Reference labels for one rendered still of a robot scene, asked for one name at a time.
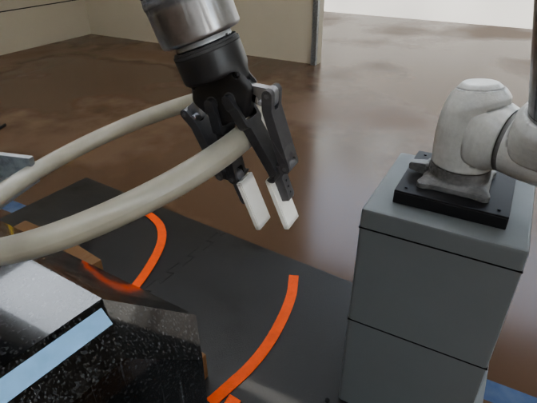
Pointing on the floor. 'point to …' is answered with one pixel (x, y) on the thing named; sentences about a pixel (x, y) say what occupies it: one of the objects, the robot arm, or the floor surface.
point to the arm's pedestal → (429, 298)
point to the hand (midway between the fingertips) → (268, 201)
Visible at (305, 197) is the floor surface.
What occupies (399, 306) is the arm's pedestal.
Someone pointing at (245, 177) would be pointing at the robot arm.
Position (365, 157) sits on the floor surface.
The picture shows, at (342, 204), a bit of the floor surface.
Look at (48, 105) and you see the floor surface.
